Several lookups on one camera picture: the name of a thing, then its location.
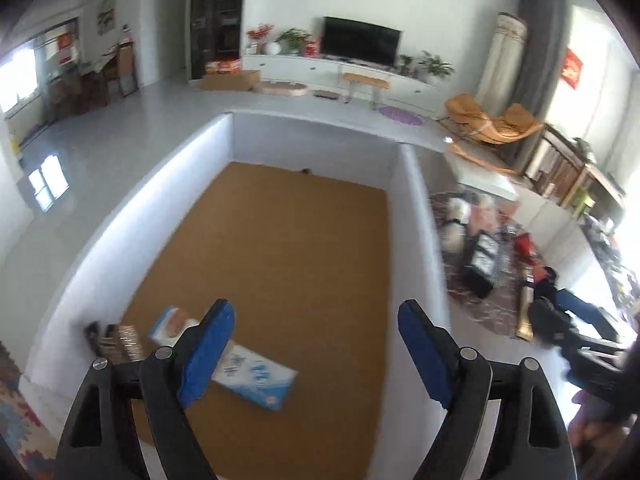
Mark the green stool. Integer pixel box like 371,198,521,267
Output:
570,187,596,216

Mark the gold tube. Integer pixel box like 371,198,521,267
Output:
516,287,536,343

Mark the white coffee table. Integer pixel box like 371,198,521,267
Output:
444,150,518,201

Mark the large white storage box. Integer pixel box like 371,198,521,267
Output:
25,110,451,480

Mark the pink cloth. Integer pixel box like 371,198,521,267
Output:
470,205,501,233

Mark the white television cabinet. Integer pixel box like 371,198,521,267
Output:
242,54,451,116

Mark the covered standing air conditioner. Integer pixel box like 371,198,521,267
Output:
475,12,528,106

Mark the dark brown packet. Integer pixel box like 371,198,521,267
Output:
84,321,148,366

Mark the black flat television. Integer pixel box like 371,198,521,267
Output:
320,16,402,68

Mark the red flower bouquet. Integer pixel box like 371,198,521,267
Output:
246,22,275,55

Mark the colourful patterned rug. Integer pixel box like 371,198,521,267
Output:
0,342,58,480

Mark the red bag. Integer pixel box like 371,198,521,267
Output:
512,234,536,261

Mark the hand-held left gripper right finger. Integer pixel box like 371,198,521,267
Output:
397,299,578,480

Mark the cardboard box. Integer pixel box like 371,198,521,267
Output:
201,70,261,92

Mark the black white package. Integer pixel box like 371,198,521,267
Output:
460,232,503,297

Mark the wooden bench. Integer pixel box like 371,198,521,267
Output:
342,72,391,110

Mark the wooden framed board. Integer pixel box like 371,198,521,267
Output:
116,40,138,97

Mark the white orange packet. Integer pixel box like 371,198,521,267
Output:
148,306,201,348

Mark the person's right hand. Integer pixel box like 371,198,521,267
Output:
570,391,632,458

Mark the orange footrest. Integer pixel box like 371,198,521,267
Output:
450,142,518,176

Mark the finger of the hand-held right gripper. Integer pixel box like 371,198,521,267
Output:
556,289,623,342

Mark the red orange carton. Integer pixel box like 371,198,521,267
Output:
206,58,243,75

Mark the orange lounge chair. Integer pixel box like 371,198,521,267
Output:
439,94,545,148

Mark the round beige cat scratcher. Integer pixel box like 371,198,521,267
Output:
255,81,310,98

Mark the grey curtain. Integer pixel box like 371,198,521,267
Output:
510,0,571,128

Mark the dark tall bookcase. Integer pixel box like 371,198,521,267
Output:
189,0,249,80

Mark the purple round mat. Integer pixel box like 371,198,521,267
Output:
377,105,425,127

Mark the leafy potted plant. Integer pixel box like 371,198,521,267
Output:
417,51,455,86

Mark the blue white packet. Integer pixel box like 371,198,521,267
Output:
210,340,300,412

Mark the red hanging decoration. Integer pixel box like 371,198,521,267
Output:
562,48,585,90

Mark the white plush toy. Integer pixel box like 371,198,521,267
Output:
442,197,471,253

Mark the green potted plant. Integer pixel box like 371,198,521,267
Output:
275,28,311,56

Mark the framed wall picture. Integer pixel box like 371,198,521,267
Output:
96,0,118,36

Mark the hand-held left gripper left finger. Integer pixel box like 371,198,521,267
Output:
55,299,236,480

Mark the wooden rack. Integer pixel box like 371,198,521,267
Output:
522,124,626,211

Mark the wooden dining table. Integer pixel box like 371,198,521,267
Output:
47,57,118,116

